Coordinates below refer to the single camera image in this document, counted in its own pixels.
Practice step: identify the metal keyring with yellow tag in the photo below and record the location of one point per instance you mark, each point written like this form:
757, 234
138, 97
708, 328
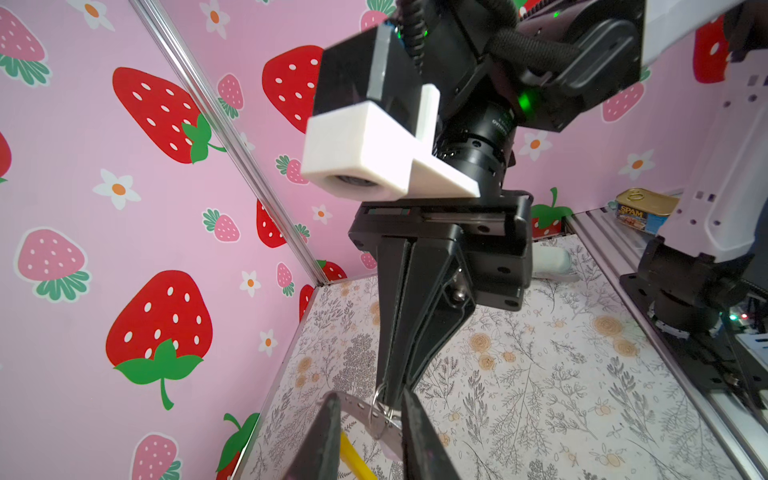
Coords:
380, 422

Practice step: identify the aluminium corner post right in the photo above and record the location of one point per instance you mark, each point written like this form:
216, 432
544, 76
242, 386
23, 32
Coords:
168, 39

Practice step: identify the white plastic case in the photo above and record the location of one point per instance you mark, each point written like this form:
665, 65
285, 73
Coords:
552, 263

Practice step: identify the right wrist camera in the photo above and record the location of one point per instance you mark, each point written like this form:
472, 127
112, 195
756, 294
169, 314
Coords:
371, 133

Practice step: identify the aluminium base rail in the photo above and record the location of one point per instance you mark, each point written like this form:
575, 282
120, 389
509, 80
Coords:
617, 250

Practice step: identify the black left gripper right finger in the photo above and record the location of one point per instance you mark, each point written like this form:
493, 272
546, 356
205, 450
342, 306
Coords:
424, 456

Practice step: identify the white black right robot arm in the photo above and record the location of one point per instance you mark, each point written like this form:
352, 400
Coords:
496, 73

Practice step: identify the spam tin can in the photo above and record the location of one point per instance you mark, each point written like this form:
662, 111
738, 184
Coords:
644, 210

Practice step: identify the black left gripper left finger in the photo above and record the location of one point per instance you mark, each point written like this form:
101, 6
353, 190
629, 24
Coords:
318, 457

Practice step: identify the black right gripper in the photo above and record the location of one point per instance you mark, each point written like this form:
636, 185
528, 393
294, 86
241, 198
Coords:
436, 259

